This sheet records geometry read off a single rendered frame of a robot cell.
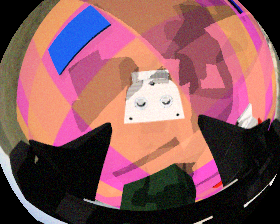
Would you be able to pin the blue flat plate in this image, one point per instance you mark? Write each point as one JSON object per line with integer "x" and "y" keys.
{"x": 82, "y": 29}

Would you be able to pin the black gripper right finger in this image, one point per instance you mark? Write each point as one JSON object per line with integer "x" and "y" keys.
{"x": 230, "y": 144}

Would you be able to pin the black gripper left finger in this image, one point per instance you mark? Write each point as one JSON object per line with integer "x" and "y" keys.
{"x": 80, "y": 161}

